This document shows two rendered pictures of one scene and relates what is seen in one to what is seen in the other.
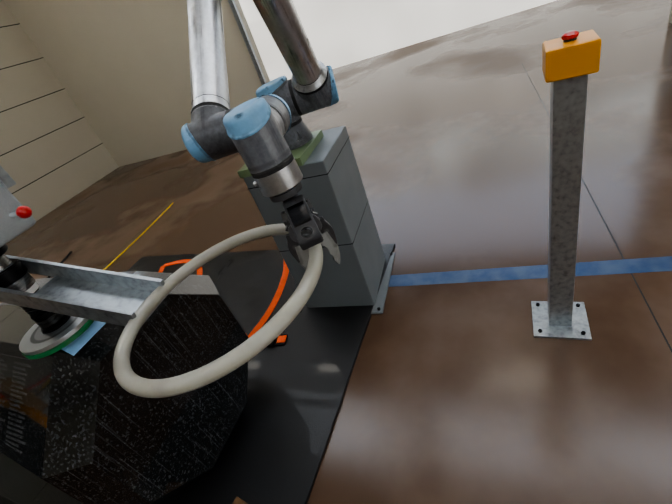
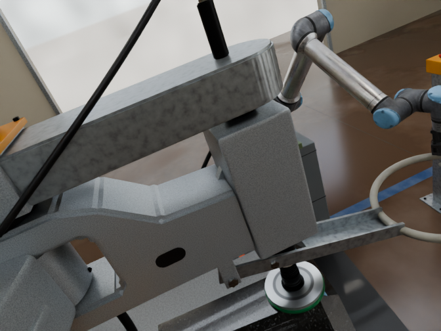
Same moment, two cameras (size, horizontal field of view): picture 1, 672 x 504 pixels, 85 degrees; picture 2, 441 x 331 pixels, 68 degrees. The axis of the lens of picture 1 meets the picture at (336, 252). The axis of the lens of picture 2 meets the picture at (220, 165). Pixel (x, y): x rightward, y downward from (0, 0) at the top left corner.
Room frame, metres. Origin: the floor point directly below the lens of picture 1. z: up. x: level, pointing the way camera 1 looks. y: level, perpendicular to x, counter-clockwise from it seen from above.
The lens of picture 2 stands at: (0.34, 1.40, 1.86)
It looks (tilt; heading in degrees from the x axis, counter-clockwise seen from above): 28 degrees down; 325
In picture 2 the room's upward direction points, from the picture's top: 21 degrees counter-clockwise
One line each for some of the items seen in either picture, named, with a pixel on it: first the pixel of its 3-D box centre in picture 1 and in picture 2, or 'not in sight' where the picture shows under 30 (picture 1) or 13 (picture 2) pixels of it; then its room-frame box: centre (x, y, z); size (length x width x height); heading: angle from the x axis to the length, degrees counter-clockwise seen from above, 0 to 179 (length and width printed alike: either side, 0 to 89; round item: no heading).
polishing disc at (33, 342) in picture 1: (58, 324); (293, 283); (0.97, 0.85, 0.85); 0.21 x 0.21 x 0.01
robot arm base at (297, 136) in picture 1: (289, 132); not in sight; (1.72, 0.00, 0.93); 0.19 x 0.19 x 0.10
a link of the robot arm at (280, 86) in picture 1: (279, 101); not in sight; (1.71, -0.01, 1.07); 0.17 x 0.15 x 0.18; 77
